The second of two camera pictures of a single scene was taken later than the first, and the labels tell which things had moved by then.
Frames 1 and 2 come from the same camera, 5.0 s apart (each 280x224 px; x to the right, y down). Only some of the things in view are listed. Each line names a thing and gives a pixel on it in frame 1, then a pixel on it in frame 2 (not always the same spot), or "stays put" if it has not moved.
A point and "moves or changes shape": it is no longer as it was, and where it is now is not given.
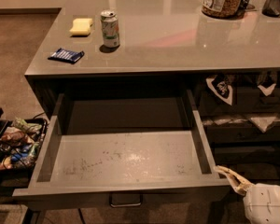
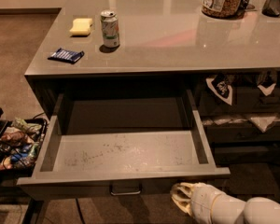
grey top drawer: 134,149 moves or changes shape
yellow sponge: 81,27 stays put
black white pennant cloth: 221,87 stays put
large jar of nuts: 222,1 stays put
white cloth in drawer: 262,122 stays put
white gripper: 263,203 → 203,200
